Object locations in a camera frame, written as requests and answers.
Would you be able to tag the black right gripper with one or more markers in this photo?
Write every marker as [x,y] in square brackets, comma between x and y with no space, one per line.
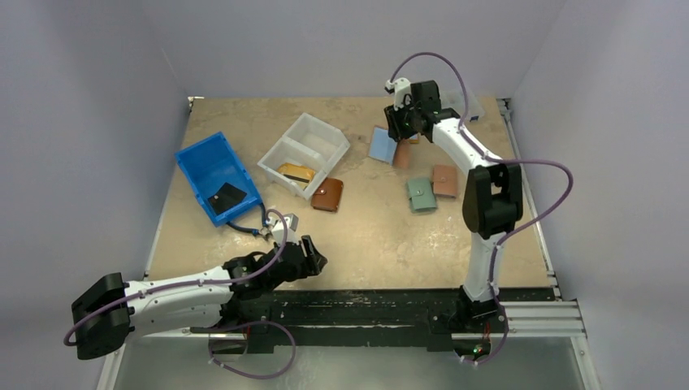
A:
[401,123]

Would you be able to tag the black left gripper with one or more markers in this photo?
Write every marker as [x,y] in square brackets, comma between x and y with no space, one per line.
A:
[308,255]

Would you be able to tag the gold card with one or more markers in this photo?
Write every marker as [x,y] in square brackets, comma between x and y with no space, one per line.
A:
[301,174]

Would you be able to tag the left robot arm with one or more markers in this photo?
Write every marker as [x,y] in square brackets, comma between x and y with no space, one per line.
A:
[113,311]

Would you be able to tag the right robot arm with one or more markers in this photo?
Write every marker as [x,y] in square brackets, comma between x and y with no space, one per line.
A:
[492,203]

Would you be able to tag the brown leather card holder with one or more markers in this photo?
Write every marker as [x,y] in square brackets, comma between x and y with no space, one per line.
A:
[328,195]

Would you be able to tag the green card holder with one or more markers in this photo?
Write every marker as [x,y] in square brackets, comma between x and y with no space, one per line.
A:
[420,195]

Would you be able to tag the black card holder in bin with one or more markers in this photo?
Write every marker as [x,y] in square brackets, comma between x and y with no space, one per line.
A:
[227,197]

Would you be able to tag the clear plastic organizer box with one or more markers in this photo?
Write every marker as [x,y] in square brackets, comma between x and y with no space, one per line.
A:
[454,98]

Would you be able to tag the white double compartment bin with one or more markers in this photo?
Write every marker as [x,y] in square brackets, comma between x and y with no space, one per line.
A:
[308,142]

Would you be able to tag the blue plastic bin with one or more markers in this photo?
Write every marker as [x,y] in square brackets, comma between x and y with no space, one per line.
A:
[210,163]

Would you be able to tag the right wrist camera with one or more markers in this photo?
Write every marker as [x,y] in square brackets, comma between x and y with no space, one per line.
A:
[400,89]

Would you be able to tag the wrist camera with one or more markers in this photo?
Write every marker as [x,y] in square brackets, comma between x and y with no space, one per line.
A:
[287,231]
[400,89]

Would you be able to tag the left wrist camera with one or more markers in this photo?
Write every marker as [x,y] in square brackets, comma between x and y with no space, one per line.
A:
[287,231]

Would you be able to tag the black mounting base plate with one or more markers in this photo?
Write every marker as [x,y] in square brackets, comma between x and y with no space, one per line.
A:
[429,318]

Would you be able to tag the aluminium frame rail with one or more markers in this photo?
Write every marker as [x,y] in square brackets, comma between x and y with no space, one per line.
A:
[532,319]

